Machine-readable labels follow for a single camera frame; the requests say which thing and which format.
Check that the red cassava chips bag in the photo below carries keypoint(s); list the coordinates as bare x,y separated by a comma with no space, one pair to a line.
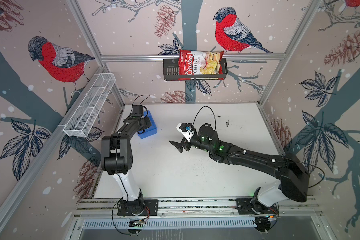
206,61

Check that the aluminium corner post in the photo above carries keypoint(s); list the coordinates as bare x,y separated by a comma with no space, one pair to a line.
102,60
304,24

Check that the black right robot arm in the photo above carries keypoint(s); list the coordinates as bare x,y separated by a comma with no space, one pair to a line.
292,177

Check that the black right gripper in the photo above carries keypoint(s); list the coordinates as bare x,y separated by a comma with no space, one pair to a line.
185,145

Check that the right aluminium corner post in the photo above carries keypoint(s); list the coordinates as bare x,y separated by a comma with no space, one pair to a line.
304,24

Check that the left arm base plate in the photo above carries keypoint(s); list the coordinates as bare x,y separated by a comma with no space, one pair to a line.
138,208

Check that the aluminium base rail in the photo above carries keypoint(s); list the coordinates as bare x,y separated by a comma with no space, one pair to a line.
194,213

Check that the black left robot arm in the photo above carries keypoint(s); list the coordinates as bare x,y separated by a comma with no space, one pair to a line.
117,154

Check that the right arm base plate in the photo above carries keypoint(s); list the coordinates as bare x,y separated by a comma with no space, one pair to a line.
246,207

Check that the blue plastic bin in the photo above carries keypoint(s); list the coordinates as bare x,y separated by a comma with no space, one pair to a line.
152,130

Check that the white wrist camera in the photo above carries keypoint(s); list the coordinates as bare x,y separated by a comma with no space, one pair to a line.
187,130

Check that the white wire mesh shelf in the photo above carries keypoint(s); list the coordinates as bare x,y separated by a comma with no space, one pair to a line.
85,115

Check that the black wall basket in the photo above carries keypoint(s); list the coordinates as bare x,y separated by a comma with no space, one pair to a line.
173,72

